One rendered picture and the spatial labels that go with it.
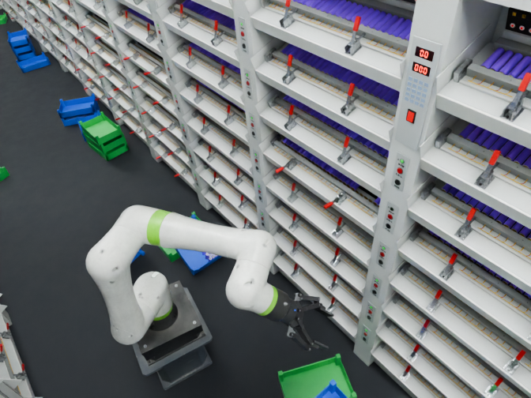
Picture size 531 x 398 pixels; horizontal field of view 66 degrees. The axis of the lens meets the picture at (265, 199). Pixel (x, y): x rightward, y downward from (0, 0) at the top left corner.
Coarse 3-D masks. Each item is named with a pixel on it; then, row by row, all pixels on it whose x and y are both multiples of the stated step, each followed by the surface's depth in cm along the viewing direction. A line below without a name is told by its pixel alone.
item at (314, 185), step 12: (276, 132) 172; (264, 144) 171; (276, 156) 170; (300, 168) 163; (300, 180) 160; (312, 180) 158; (312, 192) 160; (324, 192) 153; (360, 192) 148; (336, 204) 149; (348, 204) 147; (348, 216) 147; (360, 216) 143; (372, 228) 139
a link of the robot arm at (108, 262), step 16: (112, 240) 123; (128, 240) 126; (96, 256) 119; (112, 256) 120; (128, 256) 124; (96, 272) 119; (112, 272) 120; (128, 272) 127; (112, 288) 126; (128, 288) 132; (112, 304) 133; (128, 304) 137; (144, 304) 154; (112, 320) 142; (128, 320) 142; (144, 320) 152; (128, 336) 147
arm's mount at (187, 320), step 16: (176, 288) 188; (176, 304) 182; (176, 320) 176; (192, 320) 176; (144, 336) 170; (160, 336) 170; (176, 336) 170; (192, 336) 177; (144, 352) 166; (160, 352) 172
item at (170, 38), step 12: (156, 0) 183; (168, 36) 195; (180, 36) 199; (180, 72) 209; (180, 96) 217; (180, 120) 233; (192, 132) 234; (192, 168) 258; (204, 180) 260; (204, 204) 275
